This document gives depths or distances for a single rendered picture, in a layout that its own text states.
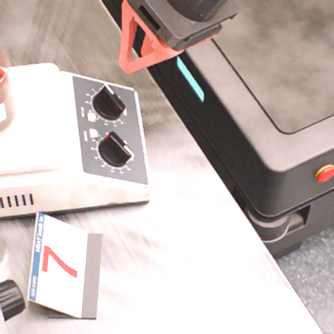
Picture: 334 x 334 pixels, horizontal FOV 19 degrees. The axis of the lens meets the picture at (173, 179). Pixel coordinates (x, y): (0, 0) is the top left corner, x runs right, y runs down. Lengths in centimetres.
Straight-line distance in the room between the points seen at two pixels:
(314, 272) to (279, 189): 32
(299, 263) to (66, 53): 84
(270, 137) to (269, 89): 9
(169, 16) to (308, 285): 101
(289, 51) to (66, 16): 57
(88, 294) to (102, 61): 28
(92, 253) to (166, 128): 17
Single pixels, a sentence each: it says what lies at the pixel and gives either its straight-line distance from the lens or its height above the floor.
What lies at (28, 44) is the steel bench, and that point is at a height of 75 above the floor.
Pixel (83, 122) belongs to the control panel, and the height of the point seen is 81.
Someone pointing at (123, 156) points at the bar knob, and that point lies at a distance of 97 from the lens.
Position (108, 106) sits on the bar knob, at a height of 80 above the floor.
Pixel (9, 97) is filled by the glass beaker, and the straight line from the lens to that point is 92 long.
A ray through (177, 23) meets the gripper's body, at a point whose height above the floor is 95.
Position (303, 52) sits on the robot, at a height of 37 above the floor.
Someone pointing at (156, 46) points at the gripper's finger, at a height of 92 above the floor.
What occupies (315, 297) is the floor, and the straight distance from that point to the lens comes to 181.
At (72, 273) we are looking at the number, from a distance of 96.
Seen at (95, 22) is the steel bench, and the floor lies 75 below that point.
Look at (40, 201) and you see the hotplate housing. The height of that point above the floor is 78.
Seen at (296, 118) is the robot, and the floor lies 37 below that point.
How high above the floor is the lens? 161
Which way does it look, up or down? 58 degrees down
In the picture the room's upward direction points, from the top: 3 degrees clockwise
